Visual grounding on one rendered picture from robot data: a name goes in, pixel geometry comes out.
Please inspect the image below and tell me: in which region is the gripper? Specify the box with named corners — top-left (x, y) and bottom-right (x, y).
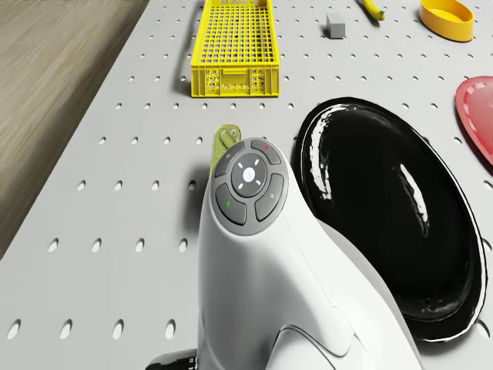
top-left (144, 347), bottom-right (200, 370)

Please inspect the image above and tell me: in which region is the grey cube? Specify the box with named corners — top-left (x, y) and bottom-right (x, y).
top-left (325, 12), bottom-right (347, 40)

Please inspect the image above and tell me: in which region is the flat-sided can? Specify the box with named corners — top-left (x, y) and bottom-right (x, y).
top-left (209, 123), bottom-right (243, 180)

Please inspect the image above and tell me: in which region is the black plate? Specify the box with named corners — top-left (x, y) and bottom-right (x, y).
top-left (293, 96), bottom-right (488, 345)

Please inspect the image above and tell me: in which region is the yellow basket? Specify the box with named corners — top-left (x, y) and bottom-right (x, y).
top-left (189, 0), bottom-right (281, 99)

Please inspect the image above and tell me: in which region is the red plate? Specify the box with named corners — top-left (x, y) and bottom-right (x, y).
top-left (454, 76), bottom-right (493, 178)

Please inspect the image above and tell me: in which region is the banana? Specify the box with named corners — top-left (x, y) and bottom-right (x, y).
top-left (361, 0), bottom-right (387, 22)

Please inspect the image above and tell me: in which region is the yellow bowl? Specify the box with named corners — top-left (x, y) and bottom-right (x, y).
top-left (419, 0), bottom-right (475, 43)

